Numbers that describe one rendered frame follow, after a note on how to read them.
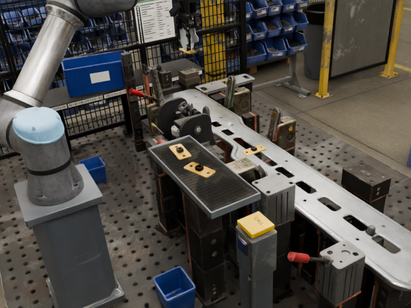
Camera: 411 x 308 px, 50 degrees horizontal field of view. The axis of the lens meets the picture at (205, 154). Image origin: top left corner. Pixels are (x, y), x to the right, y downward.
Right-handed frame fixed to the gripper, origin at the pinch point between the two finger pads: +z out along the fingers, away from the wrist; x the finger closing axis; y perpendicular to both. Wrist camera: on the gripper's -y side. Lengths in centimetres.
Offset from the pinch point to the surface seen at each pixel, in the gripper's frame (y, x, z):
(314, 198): 80, -2, 25
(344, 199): 85, 5, 25
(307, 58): -192, 237, 108
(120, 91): -32.3, -20.8, 25.4
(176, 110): 29.2, -20.7, 11.5
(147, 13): -55, 7, -2
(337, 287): 109, -21, 25
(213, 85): -15.5, 19.7, 26.9
